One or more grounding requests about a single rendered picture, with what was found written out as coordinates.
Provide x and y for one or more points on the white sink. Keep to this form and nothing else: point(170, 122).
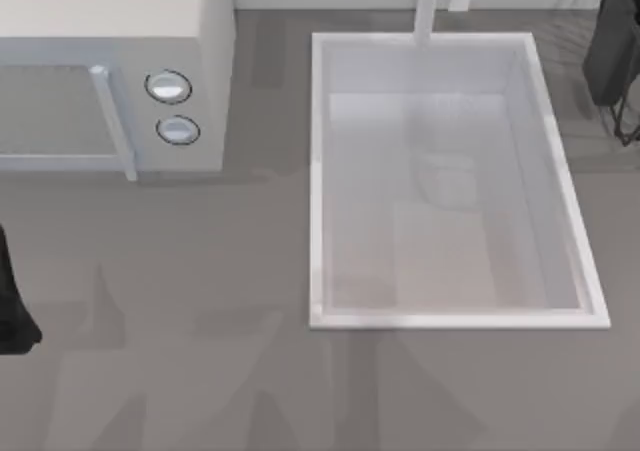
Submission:
point(440, 196)

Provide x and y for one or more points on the small microwave knob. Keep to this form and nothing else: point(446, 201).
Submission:
point(178, 130)

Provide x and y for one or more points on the large microwave knob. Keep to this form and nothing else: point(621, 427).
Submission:
point(168, 87)

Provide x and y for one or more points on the pale microwave oven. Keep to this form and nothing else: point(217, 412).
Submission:
point(212, 46)

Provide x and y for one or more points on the tall white tap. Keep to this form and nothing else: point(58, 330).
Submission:
point(426, 6)

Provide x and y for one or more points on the microwave oven door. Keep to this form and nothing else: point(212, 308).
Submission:
point(45, 111)

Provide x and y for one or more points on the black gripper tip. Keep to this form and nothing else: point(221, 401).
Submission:
point(12, 311)

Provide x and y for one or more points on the black dish rack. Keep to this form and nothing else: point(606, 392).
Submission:
point(612, 46)

